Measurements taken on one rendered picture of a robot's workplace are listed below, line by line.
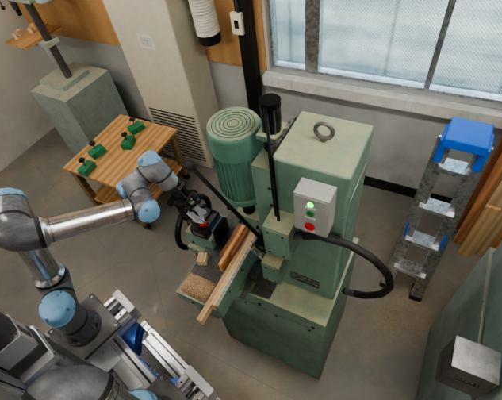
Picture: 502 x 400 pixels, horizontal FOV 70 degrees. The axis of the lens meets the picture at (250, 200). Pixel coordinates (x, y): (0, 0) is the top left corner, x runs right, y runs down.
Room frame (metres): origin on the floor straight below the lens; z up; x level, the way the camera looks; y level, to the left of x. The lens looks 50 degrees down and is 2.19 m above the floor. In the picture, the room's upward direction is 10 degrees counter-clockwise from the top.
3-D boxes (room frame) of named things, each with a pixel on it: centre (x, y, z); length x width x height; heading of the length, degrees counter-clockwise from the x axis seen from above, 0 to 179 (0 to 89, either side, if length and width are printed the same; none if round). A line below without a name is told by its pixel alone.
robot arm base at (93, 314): (0.64, 0.76, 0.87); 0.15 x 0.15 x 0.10
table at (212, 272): (0.90, 0.14, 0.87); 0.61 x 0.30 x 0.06; 145
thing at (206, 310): (0.76, 0.11, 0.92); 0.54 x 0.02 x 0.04; 145
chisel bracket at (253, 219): (0.88, 0.00, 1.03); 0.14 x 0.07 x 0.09; 55
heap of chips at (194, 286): (0.69, 0.27, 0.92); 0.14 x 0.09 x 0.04; 55
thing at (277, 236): (0.65, -0.08, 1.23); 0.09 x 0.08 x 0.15; 55
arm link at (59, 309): (0.65, 0.77, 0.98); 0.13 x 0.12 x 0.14; 24
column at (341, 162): (0.73, -0.23, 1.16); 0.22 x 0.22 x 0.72; 55
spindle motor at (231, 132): (0.89, 0.01, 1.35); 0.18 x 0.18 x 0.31
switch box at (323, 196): (0.60, -0.17, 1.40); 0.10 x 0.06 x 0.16; 55
